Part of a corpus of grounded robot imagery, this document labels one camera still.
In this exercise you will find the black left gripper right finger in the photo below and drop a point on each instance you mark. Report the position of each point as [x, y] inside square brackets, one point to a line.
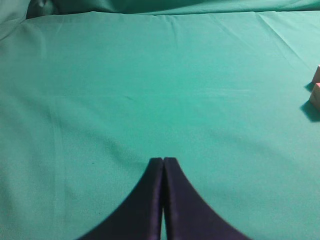
[187, 215]

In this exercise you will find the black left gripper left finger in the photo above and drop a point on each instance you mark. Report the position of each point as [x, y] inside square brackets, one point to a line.
[139, 216]

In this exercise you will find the pink cube column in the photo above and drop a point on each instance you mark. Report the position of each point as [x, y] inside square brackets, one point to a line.
[316, 77]
[315, 96]

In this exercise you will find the green cloth backdrop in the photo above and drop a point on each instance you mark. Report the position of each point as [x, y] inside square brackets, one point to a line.
[14, 12]

